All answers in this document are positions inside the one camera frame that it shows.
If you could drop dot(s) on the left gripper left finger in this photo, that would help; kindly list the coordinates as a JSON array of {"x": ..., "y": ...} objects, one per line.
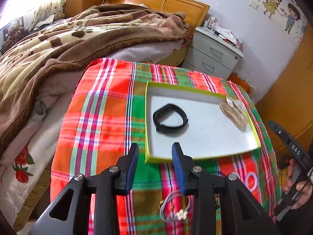
[{"x": 127, "y": 168}]

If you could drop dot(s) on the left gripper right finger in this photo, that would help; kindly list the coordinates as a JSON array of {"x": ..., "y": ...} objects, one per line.
[{"x": 183, "y": 165}]

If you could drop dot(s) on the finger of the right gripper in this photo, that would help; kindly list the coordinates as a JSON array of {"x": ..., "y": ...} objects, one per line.
[{"x": 276, "y": 128}]

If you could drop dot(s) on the wooden door right side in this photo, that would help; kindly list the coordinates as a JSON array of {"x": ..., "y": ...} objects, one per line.
[{"x": 289, "y": 100}]

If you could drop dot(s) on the clear beige hair claw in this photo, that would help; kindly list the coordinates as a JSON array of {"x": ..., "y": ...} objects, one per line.
[{"x": 235, "y": 110}]

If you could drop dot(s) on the plaid red green tablecloth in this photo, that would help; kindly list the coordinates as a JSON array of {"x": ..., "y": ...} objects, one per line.
[{"x": 107, "y": 114}]

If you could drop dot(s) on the white tray yellow rim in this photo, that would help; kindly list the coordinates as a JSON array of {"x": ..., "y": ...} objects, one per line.
[{"x": 208, "y": 134}]

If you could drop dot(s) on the black wristband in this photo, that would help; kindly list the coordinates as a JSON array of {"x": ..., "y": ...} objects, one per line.
[{"x": 170, "y": 119}]

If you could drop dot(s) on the orange cardboard box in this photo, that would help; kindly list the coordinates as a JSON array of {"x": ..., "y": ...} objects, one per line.
[{"x": 234, "y": 78}]

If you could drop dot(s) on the white floral bed sheet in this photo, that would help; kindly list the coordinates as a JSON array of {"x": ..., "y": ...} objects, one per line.
[{"x": 26, "y": 163}]

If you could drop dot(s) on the grey two-drawer nightstand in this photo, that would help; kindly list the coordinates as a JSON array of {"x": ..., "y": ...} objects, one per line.
[{"x": 210, "y": 54}]

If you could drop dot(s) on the brown paw print blanket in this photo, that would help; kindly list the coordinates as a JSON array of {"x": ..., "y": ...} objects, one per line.
[{"x": 70, "y": 46}]

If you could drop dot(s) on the clutter on nightstand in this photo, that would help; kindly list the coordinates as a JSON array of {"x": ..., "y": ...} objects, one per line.
[{"x": 211, "y": 24}]

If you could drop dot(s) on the wooden headboard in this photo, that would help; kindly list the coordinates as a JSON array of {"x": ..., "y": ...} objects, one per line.
[{"x": 195, "y": 11}]

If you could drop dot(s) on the teddy bear picture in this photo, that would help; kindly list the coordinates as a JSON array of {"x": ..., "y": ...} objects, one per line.
[{"x": 13, "y": 33}]

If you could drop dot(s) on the patterned window curtain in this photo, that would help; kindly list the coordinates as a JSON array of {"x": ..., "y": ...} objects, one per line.
[{"x": 45, "y": 10}]

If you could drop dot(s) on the cartoon couple wall sticker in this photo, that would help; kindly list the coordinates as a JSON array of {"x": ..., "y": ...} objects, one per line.
[{"x": 286, "y": 14}]

